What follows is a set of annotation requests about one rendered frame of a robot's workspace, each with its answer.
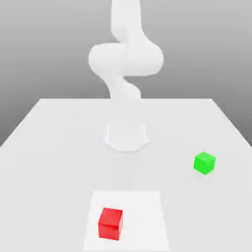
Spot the small green cube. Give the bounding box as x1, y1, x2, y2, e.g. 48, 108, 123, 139
193, 151, 217, 175

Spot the small red cube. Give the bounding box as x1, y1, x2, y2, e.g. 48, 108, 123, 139
97, 207, 124, 241

